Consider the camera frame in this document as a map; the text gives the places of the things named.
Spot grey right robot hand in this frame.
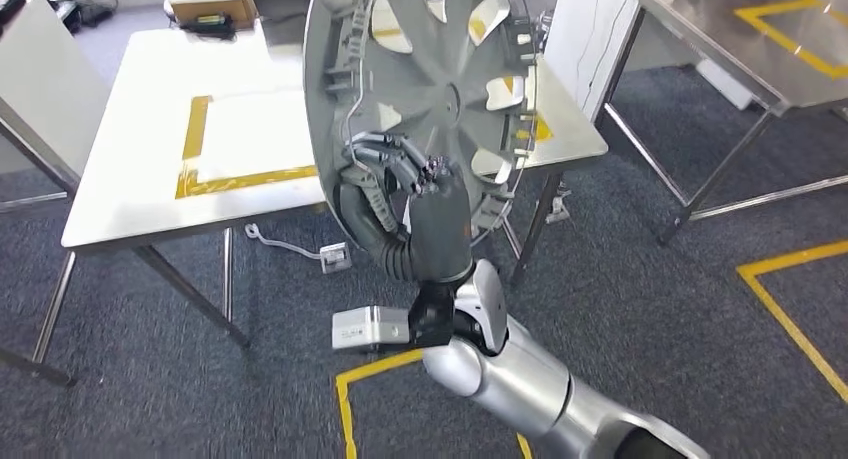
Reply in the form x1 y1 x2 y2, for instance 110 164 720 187
334 131 475 284

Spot silver wheel hubcap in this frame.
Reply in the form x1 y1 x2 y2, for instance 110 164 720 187
302 0 539 252

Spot steel workbench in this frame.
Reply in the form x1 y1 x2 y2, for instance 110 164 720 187
0 26 609 388

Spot black power adapter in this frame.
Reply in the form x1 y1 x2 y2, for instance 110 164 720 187
178 12 236 41

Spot steel table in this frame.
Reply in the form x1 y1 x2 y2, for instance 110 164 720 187
0 94 81 215
592 0 848 249

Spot yellow tape on steel table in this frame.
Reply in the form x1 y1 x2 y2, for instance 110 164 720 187
733 0 848 81

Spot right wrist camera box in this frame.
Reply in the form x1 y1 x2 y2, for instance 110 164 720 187
331 305 413 351

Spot white socket cable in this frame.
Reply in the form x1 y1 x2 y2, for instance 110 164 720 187
243 222 327 262

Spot black adapter with cables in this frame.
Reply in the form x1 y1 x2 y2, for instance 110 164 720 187
49 0 121 33

